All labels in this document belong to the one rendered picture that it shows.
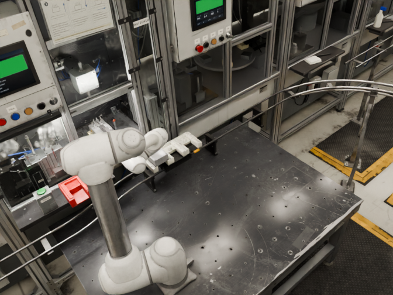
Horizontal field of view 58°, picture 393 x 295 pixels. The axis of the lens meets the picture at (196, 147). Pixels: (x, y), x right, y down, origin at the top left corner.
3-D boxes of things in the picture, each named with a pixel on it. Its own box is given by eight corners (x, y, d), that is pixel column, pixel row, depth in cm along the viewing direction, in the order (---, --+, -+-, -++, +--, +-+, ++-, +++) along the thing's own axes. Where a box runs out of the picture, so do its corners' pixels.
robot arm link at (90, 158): (154, 291, 162) (106, 309, 157) (148, 268, 176) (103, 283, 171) (112, 137, 130) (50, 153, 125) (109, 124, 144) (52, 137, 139)
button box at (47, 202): (44, 214, 182) (35, 199, 175) (38, 205, 187) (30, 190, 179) (58, 206, 186) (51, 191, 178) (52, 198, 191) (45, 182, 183)
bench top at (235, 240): (148, 397, 143) (147, 394, 141) (50, 230, 208) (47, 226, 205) (362, 204, 210) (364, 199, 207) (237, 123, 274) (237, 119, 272)
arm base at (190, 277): (204, 273, 178) (203, 267, 174) (168, 301, 168) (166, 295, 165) (182, 249, 189) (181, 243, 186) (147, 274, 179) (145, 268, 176)
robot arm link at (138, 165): (123, 166, 202) (141, 151, 205) (137, 181, 192) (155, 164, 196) (114, 155, 194) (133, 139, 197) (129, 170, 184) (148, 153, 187)
